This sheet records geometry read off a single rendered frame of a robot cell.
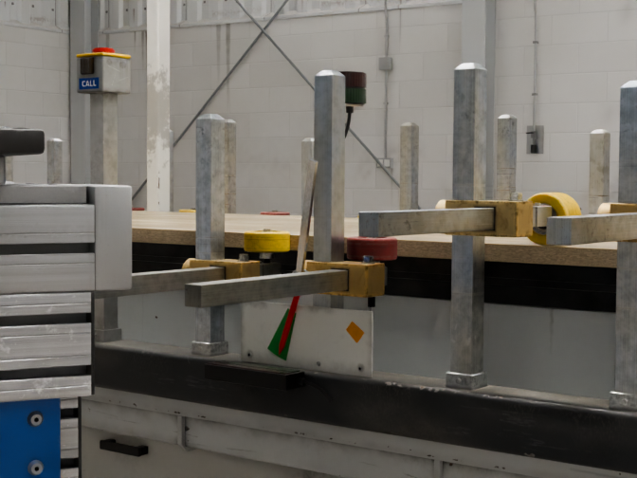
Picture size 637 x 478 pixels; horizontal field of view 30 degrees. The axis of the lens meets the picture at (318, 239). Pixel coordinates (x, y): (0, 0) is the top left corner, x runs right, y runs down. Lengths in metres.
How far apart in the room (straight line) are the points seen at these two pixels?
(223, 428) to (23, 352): 1.06
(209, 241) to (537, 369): 0.58
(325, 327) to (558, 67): 7.65
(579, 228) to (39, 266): 0.60
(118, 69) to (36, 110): 9.70
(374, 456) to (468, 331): 0.28
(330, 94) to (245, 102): 9.09
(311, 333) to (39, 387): 0.89
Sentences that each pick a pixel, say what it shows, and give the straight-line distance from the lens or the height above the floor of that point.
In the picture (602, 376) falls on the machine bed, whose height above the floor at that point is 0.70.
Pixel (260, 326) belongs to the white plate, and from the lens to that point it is 1.93.
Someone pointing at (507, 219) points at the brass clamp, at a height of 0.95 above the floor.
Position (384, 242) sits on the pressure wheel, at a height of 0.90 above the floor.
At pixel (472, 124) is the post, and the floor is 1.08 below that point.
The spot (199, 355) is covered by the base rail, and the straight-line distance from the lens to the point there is 2.03.
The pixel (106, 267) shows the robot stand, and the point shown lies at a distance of 1.03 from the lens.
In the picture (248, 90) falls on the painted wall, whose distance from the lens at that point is 10.91.
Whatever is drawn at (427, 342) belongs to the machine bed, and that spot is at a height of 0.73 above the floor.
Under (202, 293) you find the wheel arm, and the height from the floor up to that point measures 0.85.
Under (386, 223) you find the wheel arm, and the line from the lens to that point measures 1.44.
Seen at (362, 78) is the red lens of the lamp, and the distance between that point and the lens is 1.89.
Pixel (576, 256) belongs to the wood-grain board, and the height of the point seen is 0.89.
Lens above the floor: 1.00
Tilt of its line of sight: 3 degrees down
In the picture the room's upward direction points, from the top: straight up
